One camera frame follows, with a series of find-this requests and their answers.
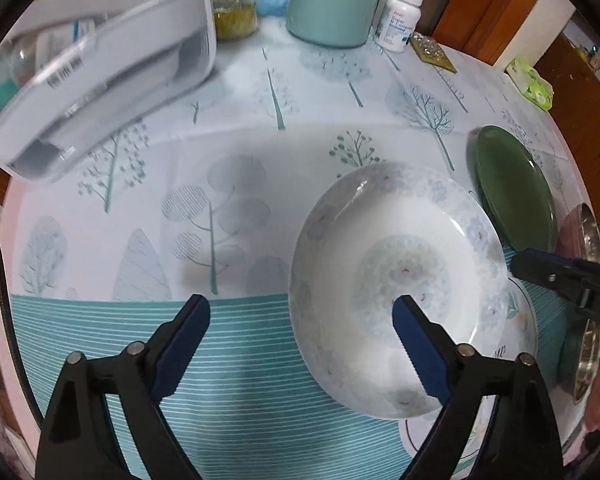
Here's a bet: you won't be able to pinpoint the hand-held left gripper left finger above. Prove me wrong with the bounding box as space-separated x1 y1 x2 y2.
34 294 212 480

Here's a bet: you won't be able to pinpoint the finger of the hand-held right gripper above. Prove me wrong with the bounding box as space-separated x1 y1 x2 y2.
511 248 600 306

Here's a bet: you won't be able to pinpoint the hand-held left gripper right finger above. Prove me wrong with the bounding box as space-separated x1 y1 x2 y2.
391 295 566 480

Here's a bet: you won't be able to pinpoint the large stainless steel bowl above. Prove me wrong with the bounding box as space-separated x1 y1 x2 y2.
560 317 600 406

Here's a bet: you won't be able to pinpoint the green plate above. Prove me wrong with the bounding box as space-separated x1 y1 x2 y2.
467 125 559 253

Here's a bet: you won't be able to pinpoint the white floral ceramic bowl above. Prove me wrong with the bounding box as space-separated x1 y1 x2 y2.
287 161 510 420

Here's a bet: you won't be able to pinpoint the green tissue pack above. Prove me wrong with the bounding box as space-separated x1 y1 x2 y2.
505 57 554 112

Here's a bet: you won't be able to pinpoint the wooden cabinet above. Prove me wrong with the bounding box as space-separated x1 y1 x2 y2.
535 10 600 128

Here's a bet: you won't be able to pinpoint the tree print tablecloth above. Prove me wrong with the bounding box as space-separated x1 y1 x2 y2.
0 15 596 480

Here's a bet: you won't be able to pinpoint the gold blister pack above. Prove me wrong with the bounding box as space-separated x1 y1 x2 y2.
410 31 458 73

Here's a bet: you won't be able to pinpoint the wooden door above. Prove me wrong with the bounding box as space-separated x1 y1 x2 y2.
432 0 548 66

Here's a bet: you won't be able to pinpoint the white pill bottle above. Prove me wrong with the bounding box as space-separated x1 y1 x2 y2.
373 0 425 52

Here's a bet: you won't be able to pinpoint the clear plastic container white lid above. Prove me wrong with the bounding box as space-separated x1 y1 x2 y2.
0 0 217 183

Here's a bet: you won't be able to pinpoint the small glass dish yellow contents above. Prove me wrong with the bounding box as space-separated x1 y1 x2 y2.
212 0 258 41

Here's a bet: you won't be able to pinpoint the teal ceramic canister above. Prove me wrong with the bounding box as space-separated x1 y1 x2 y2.
285 0 383 50

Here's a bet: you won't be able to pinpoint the blue cloth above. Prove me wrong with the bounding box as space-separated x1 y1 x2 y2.
252 0 291 18

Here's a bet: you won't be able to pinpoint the black cable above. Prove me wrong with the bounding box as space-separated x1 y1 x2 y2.
0 205 36 421

